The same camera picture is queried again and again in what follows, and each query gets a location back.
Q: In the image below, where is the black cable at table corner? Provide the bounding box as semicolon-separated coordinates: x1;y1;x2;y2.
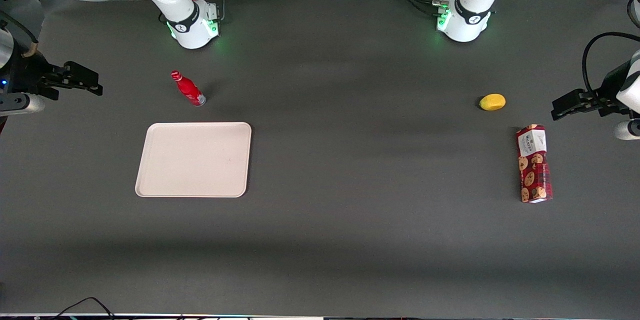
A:
626;0;640;30

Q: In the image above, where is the yellow lemon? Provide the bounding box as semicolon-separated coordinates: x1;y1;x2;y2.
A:
478;93;507;112

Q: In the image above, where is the red cookie box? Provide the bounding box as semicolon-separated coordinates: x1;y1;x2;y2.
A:
515;124;554;204

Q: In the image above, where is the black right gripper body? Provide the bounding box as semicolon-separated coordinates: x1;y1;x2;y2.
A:
9;50;65;102

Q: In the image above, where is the red coke bottle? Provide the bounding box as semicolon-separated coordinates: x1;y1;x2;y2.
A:
170;70;207;107

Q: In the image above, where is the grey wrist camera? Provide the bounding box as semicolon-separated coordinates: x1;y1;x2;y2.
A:
614;119;640;141
0;93;47;117

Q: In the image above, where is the black left wrist cable loop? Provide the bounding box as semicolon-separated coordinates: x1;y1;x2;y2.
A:
581;31;640;102

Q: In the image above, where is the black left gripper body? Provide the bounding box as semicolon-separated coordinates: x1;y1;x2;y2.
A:
593;60;633;117

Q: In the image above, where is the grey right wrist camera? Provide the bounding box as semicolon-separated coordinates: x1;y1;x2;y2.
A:
0;93;47;117

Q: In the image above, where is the beige plastic tray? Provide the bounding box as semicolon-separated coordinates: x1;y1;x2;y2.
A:
134;121;253;199

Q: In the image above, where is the black cable at table edge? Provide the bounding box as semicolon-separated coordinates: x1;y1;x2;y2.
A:
49;296;117;320

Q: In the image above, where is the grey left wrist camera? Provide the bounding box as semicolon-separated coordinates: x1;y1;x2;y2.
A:
614;119;640;141

